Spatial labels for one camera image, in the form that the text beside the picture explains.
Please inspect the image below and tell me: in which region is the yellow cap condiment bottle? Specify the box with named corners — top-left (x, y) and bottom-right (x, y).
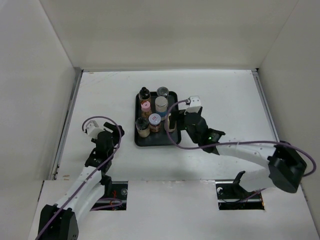
top-left (165, 112), bottom-right (178, 133)

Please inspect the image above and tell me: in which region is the silver lid blue label jar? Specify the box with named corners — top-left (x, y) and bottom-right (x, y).
top-left (155, 96), bottom-right (168, 121)

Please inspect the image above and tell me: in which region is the black knob grinder bottle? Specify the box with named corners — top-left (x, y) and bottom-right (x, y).
top-left (135, 117), bottom-right (150, 138)

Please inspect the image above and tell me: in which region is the red label lid spice jar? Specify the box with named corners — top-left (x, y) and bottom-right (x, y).
top-left (148, 113), bottom-right (162, 133)

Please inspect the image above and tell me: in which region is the pink cap spice bottle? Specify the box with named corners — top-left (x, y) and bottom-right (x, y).
top-left (140, 101), bottom-right (152, 120)

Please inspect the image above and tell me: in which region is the black knob spice bottle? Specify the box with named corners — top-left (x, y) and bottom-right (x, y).
top-left (138, 86), bottom-right (151, 103)

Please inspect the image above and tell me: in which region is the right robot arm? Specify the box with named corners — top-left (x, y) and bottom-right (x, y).
top-left (165, 110), bottom-right (307, 198)

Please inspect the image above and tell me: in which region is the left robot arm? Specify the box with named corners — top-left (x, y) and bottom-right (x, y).
top-left (36, 116), bottom-right (125, 240)

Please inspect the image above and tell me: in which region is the black rectangular tray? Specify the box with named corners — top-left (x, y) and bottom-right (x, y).
top-left (133, 91), bottom-right (182, 147)

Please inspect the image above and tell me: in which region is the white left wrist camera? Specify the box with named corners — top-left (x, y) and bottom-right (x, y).
top-left (84, 120), bottom-right (103, 139)

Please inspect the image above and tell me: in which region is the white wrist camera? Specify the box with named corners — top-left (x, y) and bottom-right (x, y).
top-left (185, 96), bottom-right (202, 114)
top-left (84, 120), bottom-right (103, 139)

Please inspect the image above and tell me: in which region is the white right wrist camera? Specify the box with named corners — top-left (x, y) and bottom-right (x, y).
top-left (185, 96), bottom-right (202, 114)

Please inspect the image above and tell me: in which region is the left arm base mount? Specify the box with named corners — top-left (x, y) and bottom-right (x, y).
top-left (91, 175), bottom-right (129, 211)

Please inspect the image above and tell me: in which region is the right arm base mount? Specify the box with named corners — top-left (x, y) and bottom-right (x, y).
top-left (215, 171), bottom-right (265, 211)

